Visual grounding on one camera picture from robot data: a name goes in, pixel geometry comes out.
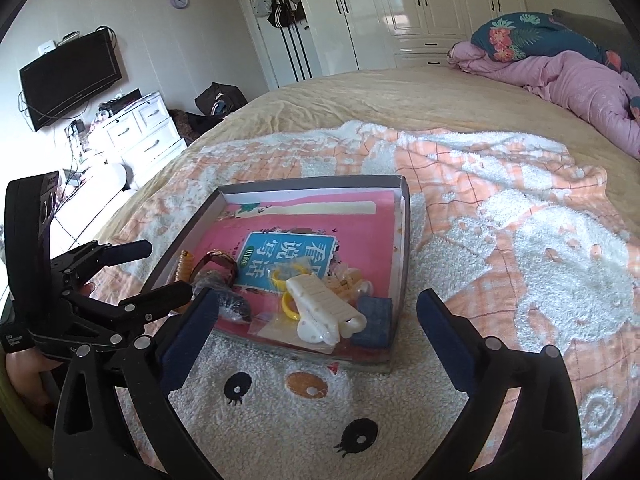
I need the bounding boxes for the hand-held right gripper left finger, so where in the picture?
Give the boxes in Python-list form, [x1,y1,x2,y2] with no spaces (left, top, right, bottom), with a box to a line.
[52,287,223,480]

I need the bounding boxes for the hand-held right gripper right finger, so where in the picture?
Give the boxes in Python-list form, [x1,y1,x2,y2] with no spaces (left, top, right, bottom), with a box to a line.
[416,287,583,480]

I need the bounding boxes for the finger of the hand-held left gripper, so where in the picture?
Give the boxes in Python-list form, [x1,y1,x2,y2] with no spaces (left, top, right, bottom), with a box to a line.
[64,280,194,334]
[51,239,154,282]

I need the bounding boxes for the black hair accessory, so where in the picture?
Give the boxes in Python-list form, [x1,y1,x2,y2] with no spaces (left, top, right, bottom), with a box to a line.
[192,285,254,324]

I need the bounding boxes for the small blue box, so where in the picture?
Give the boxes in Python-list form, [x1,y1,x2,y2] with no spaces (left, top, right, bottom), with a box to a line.
[350,295,395,350]

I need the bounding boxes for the yellow rings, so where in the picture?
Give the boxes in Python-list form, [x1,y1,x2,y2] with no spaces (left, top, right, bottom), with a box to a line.
[260,256,321,324]

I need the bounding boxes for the grey cardboard box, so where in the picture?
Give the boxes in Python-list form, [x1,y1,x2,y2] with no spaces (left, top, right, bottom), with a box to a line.
[141,174,412,376]

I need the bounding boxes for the white hair claw clip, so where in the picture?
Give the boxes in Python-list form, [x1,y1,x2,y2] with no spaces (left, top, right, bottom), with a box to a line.
[285,273,369,346]

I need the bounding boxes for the person's left hand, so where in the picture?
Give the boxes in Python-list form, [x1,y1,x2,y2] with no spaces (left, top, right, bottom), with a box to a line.
[6,350,59,411]

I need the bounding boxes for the white round chair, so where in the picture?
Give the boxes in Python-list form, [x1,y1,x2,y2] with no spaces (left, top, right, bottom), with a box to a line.
[92,162,134,196]

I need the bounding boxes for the brown leather wristwatch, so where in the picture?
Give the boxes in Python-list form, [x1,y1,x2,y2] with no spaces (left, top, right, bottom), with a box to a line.
[191,249,240,289]

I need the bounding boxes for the clear bag with white card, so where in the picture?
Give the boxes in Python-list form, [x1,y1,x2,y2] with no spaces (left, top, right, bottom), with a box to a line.
[250,310,304,349]

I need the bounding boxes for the pearl hair clip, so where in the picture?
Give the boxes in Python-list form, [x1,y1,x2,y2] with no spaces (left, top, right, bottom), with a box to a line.
[325,269,376,307]

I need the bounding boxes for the orange white plush blanket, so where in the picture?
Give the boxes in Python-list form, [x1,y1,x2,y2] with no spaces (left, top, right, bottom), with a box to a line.
[89,121,640,480]

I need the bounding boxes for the white drawer dresser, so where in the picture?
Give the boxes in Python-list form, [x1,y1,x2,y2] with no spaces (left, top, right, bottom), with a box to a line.
[91,90,189,187]

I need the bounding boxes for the pink book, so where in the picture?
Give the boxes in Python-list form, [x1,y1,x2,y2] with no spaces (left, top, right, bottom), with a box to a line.
[199,187,402,361]

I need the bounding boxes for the dark patterned bag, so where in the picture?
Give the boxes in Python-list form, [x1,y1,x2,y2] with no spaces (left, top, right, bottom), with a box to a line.
[170,108,216,141]

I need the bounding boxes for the black set-top box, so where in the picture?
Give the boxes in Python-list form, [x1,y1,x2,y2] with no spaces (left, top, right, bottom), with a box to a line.
[99,88,144,111]

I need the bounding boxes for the black flat television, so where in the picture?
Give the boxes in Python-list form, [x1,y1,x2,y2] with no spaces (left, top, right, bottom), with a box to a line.
[19,29,124,132]

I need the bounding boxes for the black duffel bag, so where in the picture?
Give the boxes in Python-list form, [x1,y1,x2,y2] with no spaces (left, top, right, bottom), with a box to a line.
[194,82,249,116]

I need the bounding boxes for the bed with beige sheet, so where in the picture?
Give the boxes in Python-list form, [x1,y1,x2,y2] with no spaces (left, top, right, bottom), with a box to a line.
[94,64,640,243]

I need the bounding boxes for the white door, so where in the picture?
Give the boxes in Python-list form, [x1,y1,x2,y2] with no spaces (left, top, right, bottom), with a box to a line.
[244,0,321,89]

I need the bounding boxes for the pink quilt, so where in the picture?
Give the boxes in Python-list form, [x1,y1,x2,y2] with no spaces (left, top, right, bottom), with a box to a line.
[446,41,640,160]

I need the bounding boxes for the hanging black bags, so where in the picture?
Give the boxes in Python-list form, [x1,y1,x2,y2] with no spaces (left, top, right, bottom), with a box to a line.
[266,0,307,29]

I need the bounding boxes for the blue floral pillow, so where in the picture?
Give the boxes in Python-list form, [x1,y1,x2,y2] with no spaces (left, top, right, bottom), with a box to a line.
[469,12,632,77]

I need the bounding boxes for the white glossy wardrobe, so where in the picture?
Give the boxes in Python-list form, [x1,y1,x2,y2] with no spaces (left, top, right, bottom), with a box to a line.
[289,0,529,74]

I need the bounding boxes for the grey headboard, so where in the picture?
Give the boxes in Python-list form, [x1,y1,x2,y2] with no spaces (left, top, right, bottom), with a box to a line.
[550,8,640,69]

